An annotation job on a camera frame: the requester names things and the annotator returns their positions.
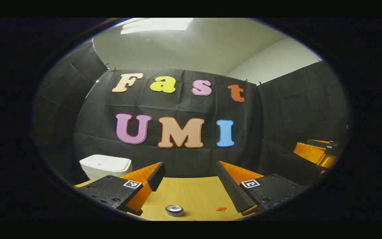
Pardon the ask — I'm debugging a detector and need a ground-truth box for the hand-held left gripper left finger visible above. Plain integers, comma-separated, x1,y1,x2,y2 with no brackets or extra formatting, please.
75,162,166,216

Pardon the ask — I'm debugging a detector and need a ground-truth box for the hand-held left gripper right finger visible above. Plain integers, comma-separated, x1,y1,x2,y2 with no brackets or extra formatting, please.
215,161,309,216

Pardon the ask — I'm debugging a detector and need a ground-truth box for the silver blue pop can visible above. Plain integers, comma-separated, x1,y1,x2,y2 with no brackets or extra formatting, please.
165,205,184,217

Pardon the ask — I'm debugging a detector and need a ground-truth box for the white desktop garbage bin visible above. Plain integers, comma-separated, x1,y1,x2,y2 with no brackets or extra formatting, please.
79,154,133,182

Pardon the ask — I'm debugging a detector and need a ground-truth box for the wooden desktop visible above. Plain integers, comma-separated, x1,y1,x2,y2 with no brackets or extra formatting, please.
75,176,254,221

